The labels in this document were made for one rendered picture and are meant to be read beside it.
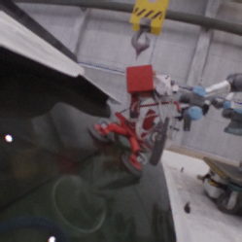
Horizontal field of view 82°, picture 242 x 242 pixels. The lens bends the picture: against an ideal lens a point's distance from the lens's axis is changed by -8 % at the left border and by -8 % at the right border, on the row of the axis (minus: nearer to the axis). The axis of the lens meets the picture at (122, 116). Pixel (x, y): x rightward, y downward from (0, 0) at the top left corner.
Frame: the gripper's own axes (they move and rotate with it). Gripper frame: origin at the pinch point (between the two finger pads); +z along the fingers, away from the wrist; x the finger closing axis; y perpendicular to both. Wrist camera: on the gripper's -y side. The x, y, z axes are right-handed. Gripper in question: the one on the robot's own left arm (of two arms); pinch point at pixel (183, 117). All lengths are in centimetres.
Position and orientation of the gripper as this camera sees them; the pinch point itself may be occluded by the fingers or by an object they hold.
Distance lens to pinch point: 124.0
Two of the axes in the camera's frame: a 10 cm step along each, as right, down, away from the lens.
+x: -9.8, 0.2, 1.9
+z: 1.9, 0.1, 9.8
